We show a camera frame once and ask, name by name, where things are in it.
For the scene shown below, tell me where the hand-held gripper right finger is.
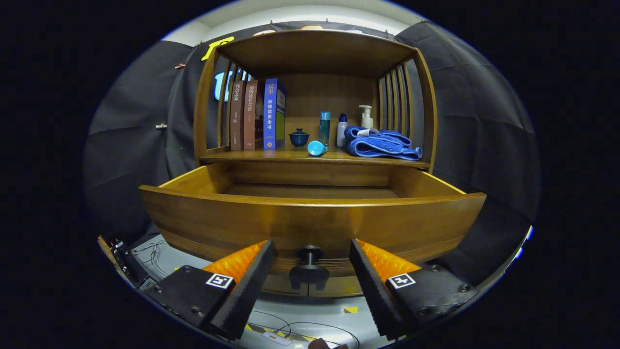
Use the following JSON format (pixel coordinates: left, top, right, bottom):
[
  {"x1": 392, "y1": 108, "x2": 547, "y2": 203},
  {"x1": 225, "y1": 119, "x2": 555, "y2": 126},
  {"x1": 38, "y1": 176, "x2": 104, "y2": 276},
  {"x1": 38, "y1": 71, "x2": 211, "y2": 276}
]
[{"x1": 349, "y1": 238, "x2": 480, "y2": 340}]

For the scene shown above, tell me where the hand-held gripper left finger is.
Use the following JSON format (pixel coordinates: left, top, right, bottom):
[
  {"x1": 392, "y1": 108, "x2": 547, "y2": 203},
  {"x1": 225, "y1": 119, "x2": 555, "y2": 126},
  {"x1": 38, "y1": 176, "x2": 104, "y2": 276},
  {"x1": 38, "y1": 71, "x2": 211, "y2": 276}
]
[{"x1": 145, "y1": 240, "x2": 275, "y2": 340}]

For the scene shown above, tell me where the wooden drawer with black knob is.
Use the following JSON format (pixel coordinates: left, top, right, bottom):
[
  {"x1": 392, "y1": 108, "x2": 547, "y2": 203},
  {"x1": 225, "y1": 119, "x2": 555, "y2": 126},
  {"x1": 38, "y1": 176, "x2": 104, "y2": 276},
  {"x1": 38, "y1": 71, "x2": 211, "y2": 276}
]
[{"x1": 139, "y1": 161, "x2": 487, "y2": 291}]

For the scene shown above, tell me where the wooden cabinet door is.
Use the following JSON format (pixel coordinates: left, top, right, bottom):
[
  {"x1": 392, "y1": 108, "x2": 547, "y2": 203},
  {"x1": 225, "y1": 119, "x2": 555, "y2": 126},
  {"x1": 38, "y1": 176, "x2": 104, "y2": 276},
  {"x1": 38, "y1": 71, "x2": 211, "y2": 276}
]
[
  {"x1": 308, "y1": 281, "x2": 364, "y2": 298},
  {"x1": 264, "y1": 275, "x2": 309, "y2": 297}
]

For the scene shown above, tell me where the wooden countertop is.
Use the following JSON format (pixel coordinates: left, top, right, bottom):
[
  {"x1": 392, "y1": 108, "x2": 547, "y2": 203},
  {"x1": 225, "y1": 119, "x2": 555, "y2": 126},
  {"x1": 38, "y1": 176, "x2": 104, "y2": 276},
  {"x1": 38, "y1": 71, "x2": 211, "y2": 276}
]
[{"x1": 200, "y1": 148, "x2": 431, "y2": 170}]

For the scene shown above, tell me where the wooden cabinet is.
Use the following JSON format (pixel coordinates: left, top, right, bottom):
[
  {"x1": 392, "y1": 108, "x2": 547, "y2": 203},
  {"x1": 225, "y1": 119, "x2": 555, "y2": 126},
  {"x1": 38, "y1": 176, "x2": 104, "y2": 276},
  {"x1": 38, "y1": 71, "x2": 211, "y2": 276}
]
[{"x1": 139, "y1": 29, "x2": 487, "y2": 299}]

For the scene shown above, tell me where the blue folded towel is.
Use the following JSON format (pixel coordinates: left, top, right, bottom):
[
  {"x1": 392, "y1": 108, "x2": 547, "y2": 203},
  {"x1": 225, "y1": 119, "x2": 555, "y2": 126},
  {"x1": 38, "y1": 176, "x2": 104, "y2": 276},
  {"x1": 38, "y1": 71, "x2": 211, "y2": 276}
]
[{"x1": 344, "y1": 126, "x2": 423, "y2": 161}]

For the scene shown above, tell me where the blue book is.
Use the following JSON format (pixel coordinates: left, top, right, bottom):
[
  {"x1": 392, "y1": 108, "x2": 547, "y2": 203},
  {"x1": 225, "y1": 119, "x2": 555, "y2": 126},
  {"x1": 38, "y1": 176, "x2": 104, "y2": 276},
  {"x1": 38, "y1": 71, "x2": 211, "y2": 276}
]
[{"x1": 263, "y1": 78, "x2": 287, "y2": 150}]

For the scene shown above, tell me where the black backdrop cloth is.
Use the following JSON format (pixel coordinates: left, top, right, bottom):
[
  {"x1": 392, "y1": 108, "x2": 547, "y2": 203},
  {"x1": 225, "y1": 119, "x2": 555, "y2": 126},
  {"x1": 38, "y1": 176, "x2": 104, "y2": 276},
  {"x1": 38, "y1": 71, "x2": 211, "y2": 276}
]
[{"x1": 83, "y1": 20, "x2": 541, "y2": 286}]

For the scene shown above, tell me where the black floor cable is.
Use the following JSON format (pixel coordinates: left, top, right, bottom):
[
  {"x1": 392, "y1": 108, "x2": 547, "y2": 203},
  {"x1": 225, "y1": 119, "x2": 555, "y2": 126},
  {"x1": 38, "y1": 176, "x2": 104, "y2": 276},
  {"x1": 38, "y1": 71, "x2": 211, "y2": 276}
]
[{"x1": 247, "y1": 310, "x2": 360, "y2": 349}]

